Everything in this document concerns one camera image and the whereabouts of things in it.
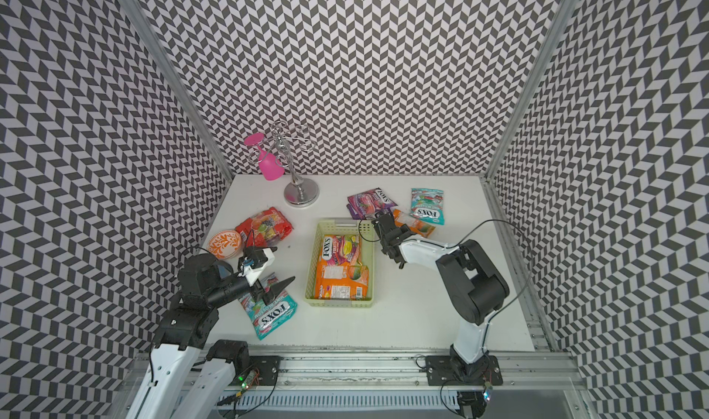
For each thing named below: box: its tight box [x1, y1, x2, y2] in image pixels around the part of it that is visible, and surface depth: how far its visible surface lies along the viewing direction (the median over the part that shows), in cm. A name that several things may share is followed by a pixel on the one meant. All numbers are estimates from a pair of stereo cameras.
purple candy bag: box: [346, 187, 398, 221], surface depth 107 cm
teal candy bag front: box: [238, 272, 299, 341], surface depth 82 cm
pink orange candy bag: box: [316, 234, 362, 267], surface depth 95 cm
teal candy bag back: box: [408, 188, 446, 226], surface depth 107 cm
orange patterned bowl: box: [207, 229, 242, 261], surface depth 97 cm
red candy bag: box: [234, 206, 295, 248], surface depth 98 cm
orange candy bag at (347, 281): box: [314, 258, 371, 300], surface depth 90 cm
